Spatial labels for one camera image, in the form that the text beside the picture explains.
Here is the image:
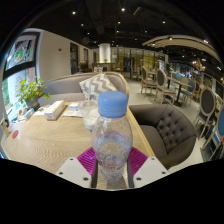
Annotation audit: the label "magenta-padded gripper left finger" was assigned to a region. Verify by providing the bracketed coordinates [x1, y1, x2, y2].
[55, 147, 99, 189]

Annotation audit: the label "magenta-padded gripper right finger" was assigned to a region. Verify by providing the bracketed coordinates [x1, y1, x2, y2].
[125, 146, 170, 189]

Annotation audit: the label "clear bottle with blue cap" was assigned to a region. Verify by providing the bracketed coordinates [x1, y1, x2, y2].
[91, 90, 134, 183]

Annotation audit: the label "grey tufted armchair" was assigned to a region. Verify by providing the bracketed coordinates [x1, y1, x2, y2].
[128, 103, 198, 171]

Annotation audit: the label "white paper sheets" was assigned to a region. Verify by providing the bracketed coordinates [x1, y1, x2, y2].
[61, 109, 84, 119]

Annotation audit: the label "white tissue box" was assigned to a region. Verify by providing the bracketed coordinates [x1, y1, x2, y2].
[43, 99, 67, 121]

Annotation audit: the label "small blue box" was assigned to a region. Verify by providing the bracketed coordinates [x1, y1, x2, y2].
[23, 107, 35, 121]

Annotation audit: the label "grey zigzag cushion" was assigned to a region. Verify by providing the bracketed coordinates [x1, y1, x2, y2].
[78, 72, 119, 102]

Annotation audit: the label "group of dining chairs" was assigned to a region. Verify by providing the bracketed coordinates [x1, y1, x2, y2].
[129, 64, 224, 161]

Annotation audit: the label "wooden dining table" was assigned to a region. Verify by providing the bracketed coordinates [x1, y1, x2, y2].
[166, 75, 193, 108]

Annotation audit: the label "green potted plant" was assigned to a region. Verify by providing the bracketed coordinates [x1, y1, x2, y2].
[15, 77, 51, 109]

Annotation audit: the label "person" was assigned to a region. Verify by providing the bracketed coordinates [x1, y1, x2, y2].
[77, 59, 89, 74]

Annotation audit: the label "food picture window poster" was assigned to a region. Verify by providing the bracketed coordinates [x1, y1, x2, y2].
[4, 33, 39, 71]

